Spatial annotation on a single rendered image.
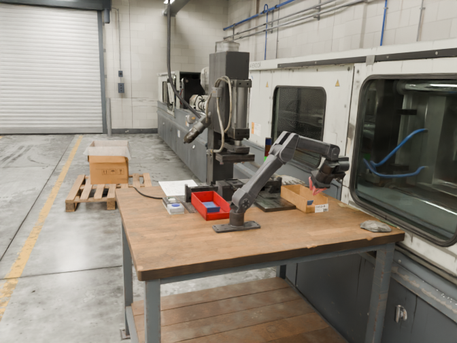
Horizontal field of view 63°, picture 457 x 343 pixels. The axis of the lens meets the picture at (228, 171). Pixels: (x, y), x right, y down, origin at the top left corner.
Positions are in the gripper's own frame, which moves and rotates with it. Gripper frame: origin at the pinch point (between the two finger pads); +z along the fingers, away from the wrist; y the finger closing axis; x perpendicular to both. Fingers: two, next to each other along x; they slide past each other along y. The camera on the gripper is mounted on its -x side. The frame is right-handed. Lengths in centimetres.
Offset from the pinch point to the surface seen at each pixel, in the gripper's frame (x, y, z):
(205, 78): -76, 418, 197
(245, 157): 27.0, 26.1, 2.3
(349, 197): -27.8, 2.8, 9.1
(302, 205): 5.6, -4.5, 4.6
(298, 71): -33, 104, -6
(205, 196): 47, 15, 19
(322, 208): -3.7, -7.3, 4.4
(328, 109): -32, 56, -9
